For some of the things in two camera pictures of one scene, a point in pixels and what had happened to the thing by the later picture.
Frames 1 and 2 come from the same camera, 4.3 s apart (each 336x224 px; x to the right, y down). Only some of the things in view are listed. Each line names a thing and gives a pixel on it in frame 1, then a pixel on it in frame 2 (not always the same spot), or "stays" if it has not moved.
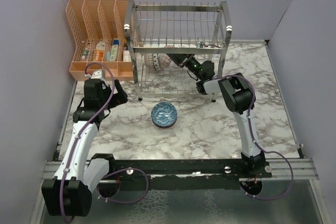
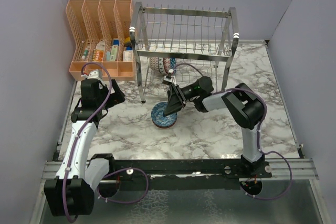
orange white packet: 100,51 stays
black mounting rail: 160,174 stays
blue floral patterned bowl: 164,114 stays
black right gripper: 179,59 → 176,100
